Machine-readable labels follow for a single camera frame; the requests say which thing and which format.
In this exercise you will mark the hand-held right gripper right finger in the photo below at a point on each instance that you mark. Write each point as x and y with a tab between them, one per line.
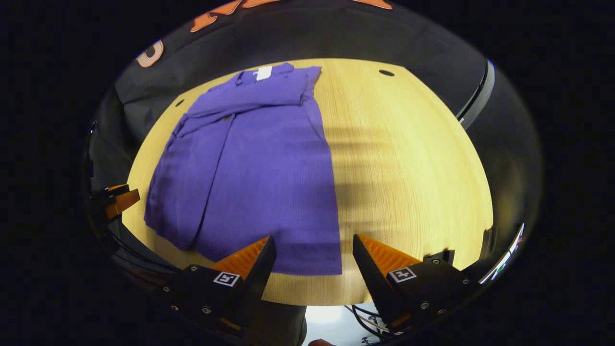
372	283

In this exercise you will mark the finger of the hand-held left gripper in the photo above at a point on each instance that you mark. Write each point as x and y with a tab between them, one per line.
115	189
122	202

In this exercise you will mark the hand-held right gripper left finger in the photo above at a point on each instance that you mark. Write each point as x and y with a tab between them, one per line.
254	283

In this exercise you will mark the purple shirt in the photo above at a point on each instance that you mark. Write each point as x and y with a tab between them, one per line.
269	182

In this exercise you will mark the black side cloth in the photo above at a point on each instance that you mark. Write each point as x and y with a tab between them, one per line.
516	144
105	144

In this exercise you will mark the person's dark trousers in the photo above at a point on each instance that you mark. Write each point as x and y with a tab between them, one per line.
283	324

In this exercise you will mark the white vertical pole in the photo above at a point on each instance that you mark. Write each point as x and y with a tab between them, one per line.
480	93

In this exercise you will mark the black backdrop cloth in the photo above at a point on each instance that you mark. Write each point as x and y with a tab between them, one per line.
336	33

